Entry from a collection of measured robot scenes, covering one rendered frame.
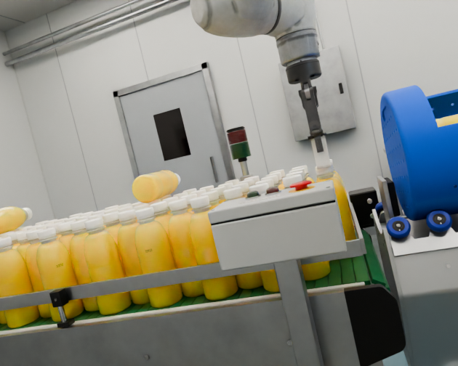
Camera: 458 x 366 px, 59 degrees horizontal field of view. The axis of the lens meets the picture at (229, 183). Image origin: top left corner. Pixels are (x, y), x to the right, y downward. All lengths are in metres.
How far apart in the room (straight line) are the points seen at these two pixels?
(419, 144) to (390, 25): 3.65
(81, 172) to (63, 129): 0.59
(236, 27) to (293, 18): 0.14
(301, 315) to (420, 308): 0.29
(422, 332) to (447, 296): 0.10
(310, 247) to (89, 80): 4.92
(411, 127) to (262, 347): 0.50
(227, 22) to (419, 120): 0.40
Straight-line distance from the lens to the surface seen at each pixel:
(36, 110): 5.92
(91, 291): 0.95
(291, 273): 0.68
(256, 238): 0.64
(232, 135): 1.31
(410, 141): 0.82
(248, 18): 0.82
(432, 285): 0.88
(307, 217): 0.62
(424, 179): 0.83
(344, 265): 0.90
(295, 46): 0.91
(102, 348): 0.96
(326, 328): 0.80
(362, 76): 4.36
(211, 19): 0.80
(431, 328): 0.95
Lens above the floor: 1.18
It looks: 4 degrees down
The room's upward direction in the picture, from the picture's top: 13 degrees counter-clockwise
